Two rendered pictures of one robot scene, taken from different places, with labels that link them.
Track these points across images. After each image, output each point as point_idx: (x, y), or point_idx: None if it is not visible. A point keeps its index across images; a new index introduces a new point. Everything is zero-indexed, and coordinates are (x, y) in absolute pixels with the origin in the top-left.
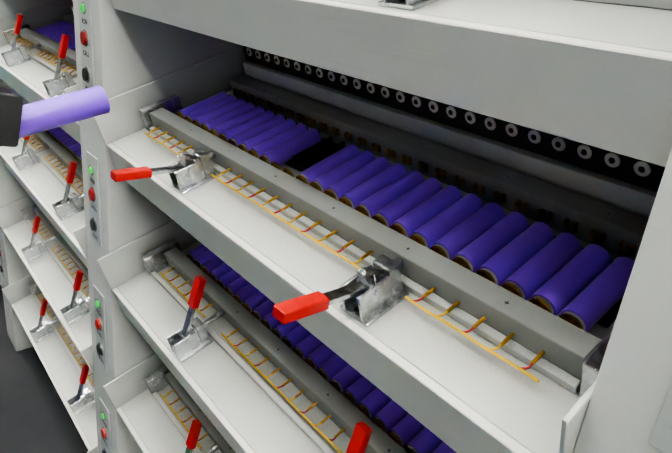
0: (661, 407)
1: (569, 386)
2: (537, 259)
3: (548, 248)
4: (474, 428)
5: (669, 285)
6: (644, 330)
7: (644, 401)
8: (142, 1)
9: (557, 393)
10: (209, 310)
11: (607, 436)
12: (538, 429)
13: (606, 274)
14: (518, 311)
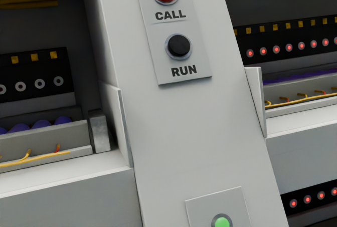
0: (153, 60)
1: (87, 150)
2: (10, 130)
3: (12, 128)
4: (50, 195)
5: None
6: (123, 27)
7: (144, 65)
8: None
9: (83, 158)
10: None
11: (139, 102)
12: (92, 167)
13: (57, 120)
14: (26, 132)
